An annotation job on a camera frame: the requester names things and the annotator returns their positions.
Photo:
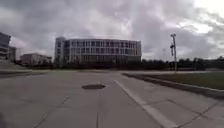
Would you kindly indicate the grey multi-storey building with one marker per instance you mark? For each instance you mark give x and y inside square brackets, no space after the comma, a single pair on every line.
[5,46]

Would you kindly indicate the large curved glass-fronted building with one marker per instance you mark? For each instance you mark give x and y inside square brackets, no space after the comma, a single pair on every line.
[100,50]

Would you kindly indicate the grey concrete slab pavement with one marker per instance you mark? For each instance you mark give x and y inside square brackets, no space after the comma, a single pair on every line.
[66,103]

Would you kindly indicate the pole with lamps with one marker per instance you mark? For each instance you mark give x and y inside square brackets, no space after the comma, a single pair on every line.
[173,51]

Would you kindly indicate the dark manhole cover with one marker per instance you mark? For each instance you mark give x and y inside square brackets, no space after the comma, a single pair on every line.
[93,86]

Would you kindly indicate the row of dark trees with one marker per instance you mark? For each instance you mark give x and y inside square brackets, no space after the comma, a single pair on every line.
[186,63]

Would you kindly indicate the green lawn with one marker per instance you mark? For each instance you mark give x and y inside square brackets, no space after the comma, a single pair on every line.
[196,80]

